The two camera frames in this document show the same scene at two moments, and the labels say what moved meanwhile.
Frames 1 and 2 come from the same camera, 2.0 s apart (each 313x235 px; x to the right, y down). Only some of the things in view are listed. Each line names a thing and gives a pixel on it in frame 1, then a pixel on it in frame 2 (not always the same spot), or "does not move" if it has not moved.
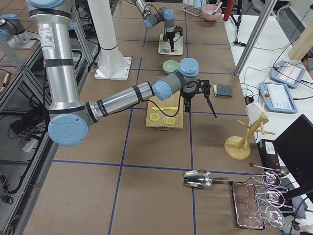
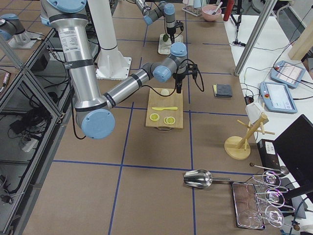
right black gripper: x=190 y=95 -> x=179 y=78
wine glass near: x=252 y=219 does not move
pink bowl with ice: x=207 y=11 does not move
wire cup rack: x=190 y=9 does not move
